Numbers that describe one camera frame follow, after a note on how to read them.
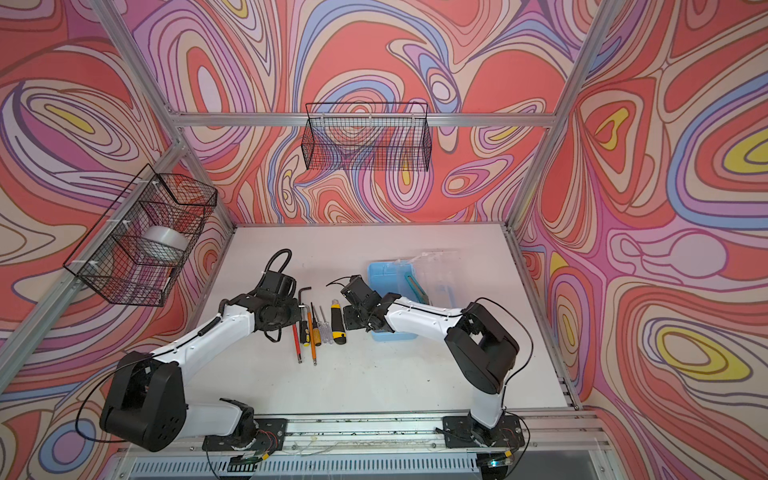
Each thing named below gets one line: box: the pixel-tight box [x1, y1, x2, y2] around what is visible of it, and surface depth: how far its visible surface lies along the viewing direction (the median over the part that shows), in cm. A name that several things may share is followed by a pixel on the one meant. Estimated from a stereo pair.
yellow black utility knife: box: [330, 299, 347, 345], surface depth 94 cm
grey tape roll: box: [141, 226, 189, 264], surface depth 74 cm
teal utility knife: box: [404, 272, 430, 305], surface depth 93 cm
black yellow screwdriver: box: [299, 320, 310, 347], surface depth 90 cm
